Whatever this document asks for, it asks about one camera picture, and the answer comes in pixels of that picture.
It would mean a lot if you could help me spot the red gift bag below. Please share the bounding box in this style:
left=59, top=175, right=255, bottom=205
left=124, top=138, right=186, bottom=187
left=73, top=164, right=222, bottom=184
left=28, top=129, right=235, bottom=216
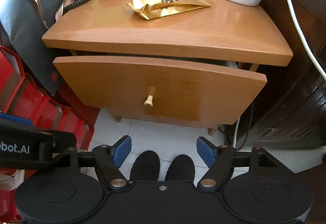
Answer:
left=7, top=75, right=99, bottom=150
left=0, top=46, right=25, bottom=113

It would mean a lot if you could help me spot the right black shoe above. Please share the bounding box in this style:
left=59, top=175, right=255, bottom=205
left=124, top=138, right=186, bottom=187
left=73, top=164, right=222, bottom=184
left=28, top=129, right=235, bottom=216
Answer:
left=165, top=154, right=195, bottom=182

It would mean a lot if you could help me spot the wooden drawer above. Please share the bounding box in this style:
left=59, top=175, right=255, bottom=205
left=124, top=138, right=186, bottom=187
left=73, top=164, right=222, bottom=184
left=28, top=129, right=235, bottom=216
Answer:
left=54, top=56, right=267, bottom=128

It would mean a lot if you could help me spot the white power cable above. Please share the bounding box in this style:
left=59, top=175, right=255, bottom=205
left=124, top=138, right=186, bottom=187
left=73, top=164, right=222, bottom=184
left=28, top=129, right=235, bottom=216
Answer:
left=231, top=0, right=326, bottom=148

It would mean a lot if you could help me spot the dark wooden cabinet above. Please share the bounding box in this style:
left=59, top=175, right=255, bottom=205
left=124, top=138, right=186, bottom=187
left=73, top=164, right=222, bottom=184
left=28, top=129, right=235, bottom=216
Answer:
left=237, top=0, right=325, bottom=148

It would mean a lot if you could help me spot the gold foil pouch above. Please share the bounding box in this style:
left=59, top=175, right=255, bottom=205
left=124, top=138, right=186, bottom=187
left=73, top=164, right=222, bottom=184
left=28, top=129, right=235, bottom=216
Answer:
left=126, top=0, right=210, bottom=20

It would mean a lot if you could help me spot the wooden nightstand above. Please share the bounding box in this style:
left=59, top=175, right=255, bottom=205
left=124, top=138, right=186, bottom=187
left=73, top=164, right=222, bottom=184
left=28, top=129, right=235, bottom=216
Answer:
left=41, top=0, right=294, bottom=137

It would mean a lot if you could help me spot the black paper shopping bag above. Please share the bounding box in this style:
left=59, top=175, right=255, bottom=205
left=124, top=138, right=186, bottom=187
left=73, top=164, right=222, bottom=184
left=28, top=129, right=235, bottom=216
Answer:
left=1, top=0, right=70, bottom=95

